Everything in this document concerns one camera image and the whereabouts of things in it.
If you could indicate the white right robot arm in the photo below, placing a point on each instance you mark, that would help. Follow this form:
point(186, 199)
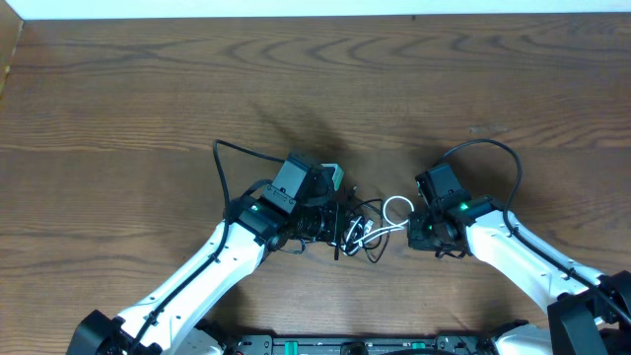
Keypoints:
point(588, 311)

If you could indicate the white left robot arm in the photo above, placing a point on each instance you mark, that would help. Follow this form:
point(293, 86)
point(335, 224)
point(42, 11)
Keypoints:
point(298, 204)

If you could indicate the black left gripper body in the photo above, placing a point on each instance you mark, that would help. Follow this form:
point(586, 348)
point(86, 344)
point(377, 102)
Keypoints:
point(335, 229)

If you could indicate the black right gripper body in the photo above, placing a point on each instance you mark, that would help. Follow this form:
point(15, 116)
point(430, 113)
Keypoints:
point(414, 235)

